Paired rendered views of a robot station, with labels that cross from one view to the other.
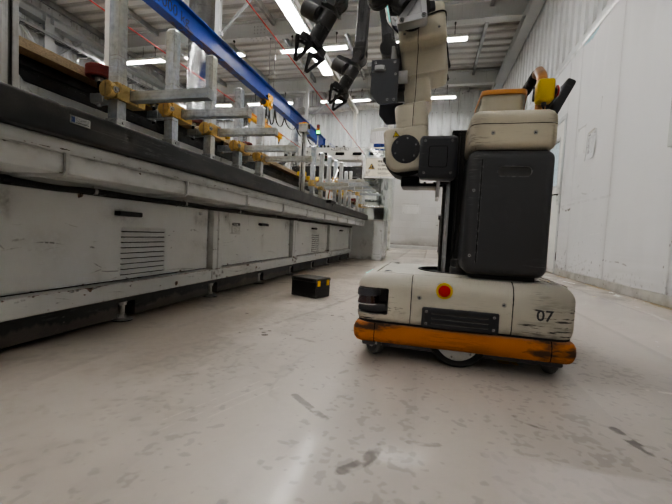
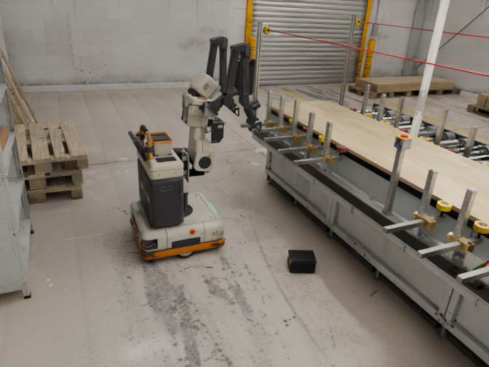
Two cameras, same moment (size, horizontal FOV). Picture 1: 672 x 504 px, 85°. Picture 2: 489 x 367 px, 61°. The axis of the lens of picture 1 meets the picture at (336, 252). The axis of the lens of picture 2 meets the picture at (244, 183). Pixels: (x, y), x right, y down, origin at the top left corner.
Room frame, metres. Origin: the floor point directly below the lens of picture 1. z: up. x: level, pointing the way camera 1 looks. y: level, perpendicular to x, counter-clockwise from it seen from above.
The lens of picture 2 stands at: (4.12, -1.92, 1.93)
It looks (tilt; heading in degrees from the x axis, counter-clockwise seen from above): 25 degrees down; 141
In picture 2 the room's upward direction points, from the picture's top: 4 degrees clockwise
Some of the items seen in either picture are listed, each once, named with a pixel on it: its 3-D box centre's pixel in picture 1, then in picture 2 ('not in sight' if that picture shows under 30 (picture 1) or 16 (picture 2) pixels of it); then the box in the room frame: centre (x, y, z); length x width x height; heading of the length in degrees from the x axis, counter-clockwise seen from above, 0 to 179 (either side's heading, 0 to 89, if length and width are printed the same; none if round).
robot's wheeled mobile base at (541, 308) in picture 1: (452, 301); (175, 223); (1.44, -0.47, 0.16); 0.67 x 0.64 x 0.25; 76
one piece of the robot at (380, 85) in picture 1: (390, 87); (210, 124); (1.51, -0.19, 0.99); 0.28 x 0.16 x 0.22; 166
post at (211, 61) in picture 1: (210, 111); (294, 127); (1.66, 0.59, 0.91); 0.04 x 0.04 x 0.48; 76
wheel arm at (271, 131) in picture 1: (231, 133); (287, 137); (1.68, 0.49, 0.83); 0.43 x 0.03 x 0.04; 76
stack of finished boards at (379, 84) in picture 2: not in sight; (404, 83); (-1.39, 7.28, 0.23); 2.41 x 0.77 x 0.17; 78
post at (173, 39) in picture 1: (172, 95); (280, 121); (1.42, 0.65, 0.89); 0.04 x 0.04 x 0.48; 76
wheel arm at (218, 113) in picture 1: (197, 114); (273, 129); (1.43, 0.55, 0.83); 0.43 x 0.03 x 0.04; 76
